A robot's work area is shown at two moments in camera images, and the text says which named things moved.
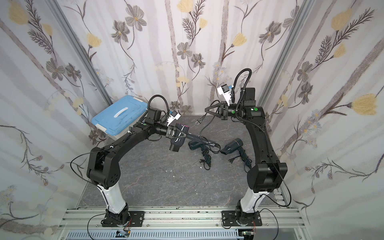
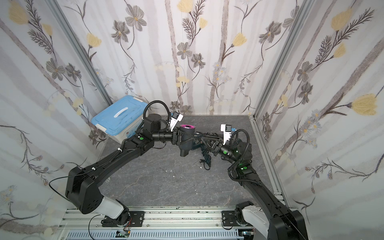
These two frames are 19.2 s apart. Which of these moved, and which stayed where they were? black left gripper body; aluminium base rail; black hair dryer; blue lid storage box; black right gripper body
Moved: black hair dryer; black left gripper body; black right gripper body
Stayed: aluminium base rail; blue lid storage box
